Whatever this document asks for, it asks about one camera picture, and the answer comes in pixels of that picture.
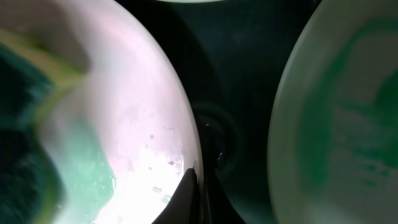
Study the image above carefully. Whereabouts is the mint green plate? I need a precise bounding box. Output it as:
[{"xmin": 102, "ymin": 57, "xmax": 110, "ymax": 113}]
[
  {"xmin": 156, "ymin": 0, "xmax": 224, "ymax": 4},
  {"xmin": 267, "ymin": 0, "xmax": 397, "ymax": 224}
]

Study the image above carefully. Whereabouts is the black round tray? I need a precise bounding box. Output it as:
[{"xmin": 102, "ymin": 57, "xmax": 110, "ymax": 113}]
[{"xmin": 114, "ymin": 0, "xmax": 321, "ymax": 224}]

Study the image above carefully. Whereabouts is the green yellow scrub sponge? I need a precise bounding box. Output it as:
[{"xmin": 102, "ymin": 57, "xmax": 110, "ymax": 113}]
[{"xmin": 1, "ymin": 29, "xmax": 83, "ymax": 224}]

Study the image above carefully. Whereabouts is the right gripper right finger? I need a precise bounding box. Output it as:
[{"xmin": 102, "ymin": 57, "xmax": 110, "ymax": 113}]
[{"xmin": 205, "ymin": 170, "xmax": 245, "ymax": 224}]

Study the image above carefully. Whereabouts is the white pink plate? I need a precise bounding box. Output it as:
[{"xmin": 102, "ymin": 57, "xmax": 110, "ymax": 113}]
[{"xmin": 1, "ymin": 0, "xmax": 203, "ymax": 223}]

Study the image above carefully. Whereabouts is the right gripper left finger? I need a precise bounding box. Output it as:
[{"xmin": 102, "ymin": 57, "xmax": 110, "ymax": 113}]
[{"xmin": 152, "ymin": 168, "xmax": 199, "ymax": 224}]

